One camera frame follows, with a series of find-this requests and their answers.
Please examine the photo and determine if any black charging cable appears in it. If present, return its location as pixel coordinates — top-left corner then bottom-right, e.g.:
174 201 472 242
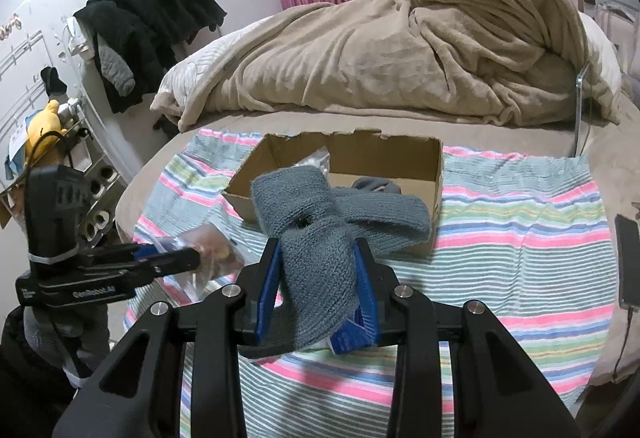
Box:
609 305 635 383

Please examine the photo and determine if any beige fleece blanket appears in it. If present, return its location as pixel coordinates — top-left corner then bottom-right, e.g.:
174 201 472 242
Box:
150 0 622 133

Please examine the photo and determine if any white quilted pillow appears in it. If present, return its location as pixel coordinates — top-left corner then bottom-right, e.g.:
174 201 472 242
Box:
159 35 246 111

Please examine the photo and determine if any bed with beige sheet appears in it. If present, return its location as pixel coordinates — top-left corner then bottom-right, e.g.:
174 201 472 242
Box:
115 3 640 399

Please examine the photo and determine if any crumpled clear plastic bag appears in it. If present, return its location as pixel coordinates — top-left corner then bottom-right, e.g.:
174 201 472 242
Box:
294 147 332 180

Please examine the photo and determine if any cardboard box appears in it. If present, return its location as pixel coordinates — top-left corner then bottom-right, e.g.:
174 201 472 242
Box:
222 132 445 260

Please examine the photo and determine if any striped towel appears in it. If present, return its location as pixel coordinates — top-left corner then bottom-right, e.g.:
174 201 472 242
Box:
122 128 620 438

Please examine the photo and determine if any white wall rack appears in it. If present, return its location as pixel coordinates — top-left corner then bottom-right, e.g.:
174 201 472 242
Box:
0 30 53 139

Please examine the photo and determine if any black hanging sock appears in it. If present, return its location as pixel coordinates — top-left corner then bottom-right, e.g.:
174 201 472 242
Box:
40 66 69 97

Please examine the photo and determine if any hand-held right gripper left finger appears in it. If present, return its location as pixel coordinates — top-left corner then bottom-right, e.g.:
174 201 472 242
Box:
52 238 282 438

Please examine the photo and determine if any dark grey cloth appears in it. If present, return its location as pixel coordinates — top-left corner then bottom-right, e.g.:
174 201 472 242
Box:
352 176 404 197

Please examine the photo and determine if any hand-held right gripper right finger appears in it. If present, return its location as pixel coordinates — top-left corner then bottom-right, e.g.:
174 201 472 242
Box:
329 240 583 438

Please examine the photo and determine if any grey quilted garment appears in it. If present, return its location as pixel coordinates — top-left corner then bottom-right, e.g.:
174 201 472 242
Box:
96 32 137 97

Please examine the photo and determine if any metal bed rail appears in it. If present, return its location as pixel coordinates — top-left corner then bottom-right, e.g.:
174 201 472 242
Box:
574 63 592 159

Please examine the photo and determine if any pile of black clothes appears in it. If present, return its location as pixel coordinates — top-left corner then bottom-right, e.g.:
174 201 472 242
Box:
74 0 227 115

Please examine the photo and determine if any white metal shelf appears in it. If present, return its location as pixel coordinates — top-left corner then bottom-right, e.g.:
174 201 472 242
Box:
579 0 640 21

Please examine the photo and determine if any black smartphone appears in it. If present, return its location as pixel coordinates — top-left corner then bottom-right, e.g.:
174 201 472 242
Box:
613 213 640 310

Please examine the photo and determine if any shoe rack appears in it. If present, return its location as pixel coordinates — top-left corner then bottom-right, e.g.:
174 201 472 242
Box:
62 125 123 246

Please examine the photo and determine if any yellow plush toy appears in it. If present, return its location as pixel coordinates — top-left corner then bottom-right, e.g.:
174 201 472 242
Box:
24 100 70 160

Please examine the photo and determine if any grey knit sock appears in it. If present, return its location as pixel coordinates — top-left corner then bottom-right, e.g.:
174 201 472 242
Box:
249 165 433 352

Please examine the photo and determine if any clear plastic bag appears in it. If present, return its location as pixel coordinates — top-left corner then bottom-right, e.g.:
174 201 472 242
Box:
294 147 332 180
150 222 247 305

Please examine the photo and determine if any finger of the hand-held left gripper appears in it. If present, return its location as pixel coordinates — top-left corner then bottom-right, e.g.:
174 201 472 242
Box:
149 247 202 277
107 243 162 262

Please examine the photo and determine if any person's left hand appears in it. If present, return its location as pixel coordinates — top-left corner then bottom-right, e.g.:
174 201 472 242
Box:
20 305 110 379

